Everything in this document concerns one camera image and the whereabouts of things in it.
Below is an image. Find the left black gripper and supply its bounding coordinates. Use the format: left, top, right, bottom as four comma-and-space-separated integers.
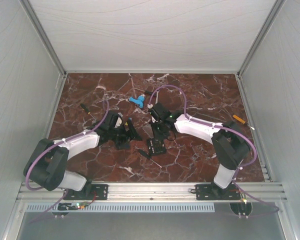
109, 120, 143, 150

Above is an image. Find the clear plastic fuse box cover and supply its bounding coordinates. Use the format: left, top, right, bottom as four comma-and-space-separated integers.
142, 124, 154, 138

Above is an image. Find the black fuse box base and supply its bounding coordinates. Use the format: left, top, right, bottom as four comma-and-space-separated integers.
146, 138, 167, 157

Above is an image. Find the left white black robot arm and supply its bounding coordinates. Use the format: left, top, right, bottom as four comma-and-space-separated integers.
23, 111, 142, 199

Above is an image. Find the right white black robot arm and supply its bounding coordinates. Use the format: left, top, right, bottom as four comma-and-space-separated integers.
148, 102, 251, 200

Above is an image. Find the small black screwdriver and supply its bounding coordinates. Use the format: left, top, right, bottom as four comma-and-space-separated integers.
137, 149, 162, 168

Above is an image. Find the blue plastic fitting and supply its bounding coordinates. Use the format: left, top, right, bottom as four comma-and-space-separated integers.
128, 94, 146, 109

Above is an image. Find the silver combination wrench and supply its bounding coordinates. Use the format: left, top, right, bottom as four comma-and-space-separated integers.
155, 90, 160, 105

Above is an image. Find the black yellow screwdriver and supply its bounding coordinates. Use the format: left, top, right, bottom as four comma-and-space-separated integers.
80, 103, 96, 121

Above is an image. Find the black handled screwdriver top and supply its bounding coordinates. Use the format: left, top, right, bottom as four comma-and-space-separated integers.
135, 88, 153, 95

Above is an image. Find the aluminium mounting rail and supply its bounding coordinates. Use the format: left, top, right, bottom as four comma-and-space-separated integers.
17, 182, 287, 203

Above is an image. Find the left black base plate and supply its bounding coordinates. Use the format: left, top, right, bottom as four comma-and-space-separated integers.
64, 183, 109, 201

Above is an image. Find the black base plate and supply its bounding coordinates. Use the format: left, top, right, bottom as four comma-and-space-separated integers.
191, 182, 241, 201
64, 183, 109, 201

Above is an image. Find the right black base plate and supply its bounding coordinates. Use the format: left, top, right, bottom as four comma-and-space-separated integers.
191, 182, 241, 201

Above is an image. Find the orange handled screwdriver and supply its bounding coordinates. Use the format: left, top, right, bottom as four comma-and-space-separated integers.
233, 114, 255, 131

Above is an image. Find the grey slotted cable duct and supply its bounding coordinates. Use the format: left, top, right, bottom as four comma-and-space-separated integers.
26, 202, 215, 213

